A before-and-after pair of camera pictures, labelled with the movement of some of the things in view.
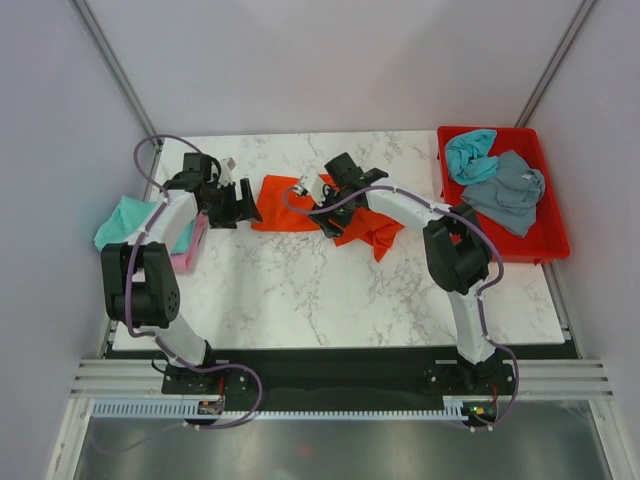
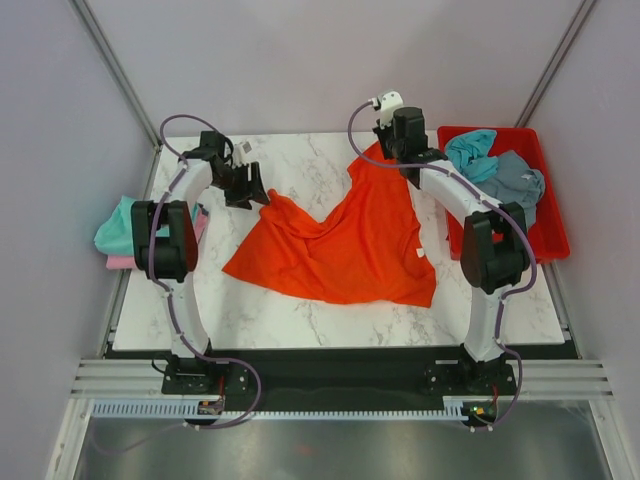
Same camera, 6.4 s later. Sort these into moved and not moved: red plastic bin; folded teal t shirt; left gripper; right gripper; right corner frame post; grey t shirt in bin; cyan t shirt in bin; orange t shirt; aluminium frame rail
Moved: left gripper; orange t shirt; right gripper
Not moved: cyan t shirt in bin; grey t shirt in bin; red plastic bin; right corner frame post; aluminium frame rail; folded teal t shirt
